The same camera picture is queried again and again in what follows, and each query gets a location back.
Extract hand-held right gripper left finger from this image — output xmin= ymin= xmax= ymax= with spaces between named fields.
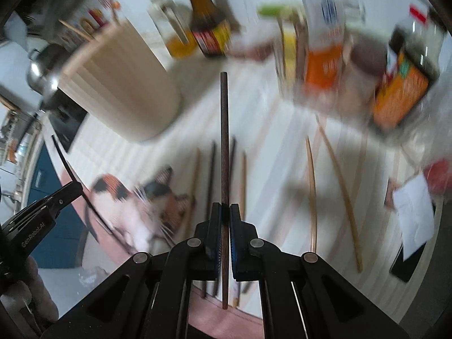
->
xmin=42 ymin=202 xmax=224 ymax=339

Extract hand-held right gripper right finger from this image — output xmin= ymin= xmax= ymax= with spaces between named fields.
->
xmin=229 ymin=203 xmax=411 ymax=339

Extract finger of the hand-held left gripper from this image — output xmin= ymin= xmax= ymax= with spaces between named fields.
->
xmin=45 ymin=182 xmax=84 ymax=217

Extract black chopstick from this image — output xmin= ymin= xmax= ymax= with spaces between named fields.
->
xmin=52 ymin=135 xmax=117 ymax=235

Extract dark brown wooden chopstick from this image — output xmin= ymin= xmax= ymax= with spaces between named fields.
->
xmin=229 ymin=137 xmax=236 ymax=205
xmin=220 ymin=71 xmax=231 ymax=310

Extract beige ribbed utensil holder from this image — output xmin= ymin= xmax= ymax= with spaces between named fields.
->
xmin=56 ymin=19 xmax=182 ymax=142

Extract person's left hand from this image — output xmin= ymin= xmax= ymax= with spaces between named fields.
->
xmin=0 ymin=257 xmax=59 ymax=337

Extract blue cabinet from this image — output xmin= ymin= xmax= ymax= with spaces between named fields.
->
xmin=26 ymin=141 xmax=89 ymax=269

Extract light brown chopstick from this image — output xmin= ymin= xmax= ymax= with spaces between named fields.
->
xmin=239 ymin=151 xmax=247 ymax=221

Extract black induction cooktop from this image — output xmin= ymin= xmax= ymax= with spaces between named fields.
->
xmin=51 ymin=104 xmax=88 ymax=153

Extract calico cat sticker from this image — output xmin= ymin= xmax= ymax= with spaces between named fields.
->
xmin=90 ymin=166 xmax=196 ymax=255

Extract pale bamboo chopstick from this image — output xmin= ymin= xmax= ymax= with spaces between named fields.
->
xmin=316 ymin=115 xmax=364 ymax=273
xmin=304 ymin=136 xmax=318 ymax=253

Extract steel wok with lid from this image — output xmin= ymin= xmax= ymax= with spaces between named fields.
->
xmin=27 ymin=44 xmax=73 ymax=110

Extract clear plastic container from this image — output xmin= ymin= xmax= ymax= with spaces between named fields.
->
xmin=275 ymin=18 xmax=382 ymax=114

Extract small brown card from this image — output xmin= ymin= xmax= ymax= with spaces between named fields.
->
xmin=385 ymin=178 xmax=401 ymax=212

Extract plastic bag with dark contents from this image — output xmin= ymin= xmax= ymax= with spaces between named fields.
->
xmin=226 ymin=35 xmax=283 ymax=64

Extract black phone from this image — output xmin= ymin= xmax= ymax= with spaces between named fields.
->
xmin=388 ymin=244 xmax=426 ymax=284

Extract white paper sheet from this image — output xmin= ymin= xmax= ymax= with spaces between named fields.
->
xmin=392 ymin=175 xmax=436 ymax=260

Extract glass oil dispenser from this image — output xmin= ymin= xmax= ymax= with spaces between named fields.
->
xmin=148 ymin=0 xmax=198 ymax=60

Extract dark sauce bottle red label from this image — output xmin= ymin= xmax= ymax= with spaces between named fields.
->
xmin=178 ymin=0 xmax=235 ymax=59

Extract white and orange packet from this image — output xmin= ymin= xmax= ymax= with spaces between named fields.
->
xmin=300 ymin=0 xmax=348 ymax=94

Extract brown lidded jar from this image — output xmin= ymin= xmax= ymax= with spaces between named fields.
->
xmin=344 ymin=39 xmax=387 ymax=114

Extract clear plastic bag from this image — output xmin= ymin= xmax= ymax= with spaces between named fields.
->
xmin=388 ymin=88 xmax=452 ymax=170

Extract red packet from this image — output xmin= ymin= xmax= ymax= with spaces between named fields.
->
xmin=422 ymin=160 xmax=452 ymax=198

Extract green plastic item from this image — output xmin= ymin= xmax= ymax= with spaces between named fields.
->
xmin=257 ymin=3 xmax=301 ymax=18

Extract red-capped soy sauce bottle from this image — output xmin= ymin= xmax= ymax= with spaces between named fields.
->
xmin=371 ymin=3 xmax=447 ymax=131

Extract colourful wall sticker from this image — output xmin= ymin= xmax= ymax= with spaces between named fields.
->
xmin=60 ymin=0 xmax=122 ymax=43

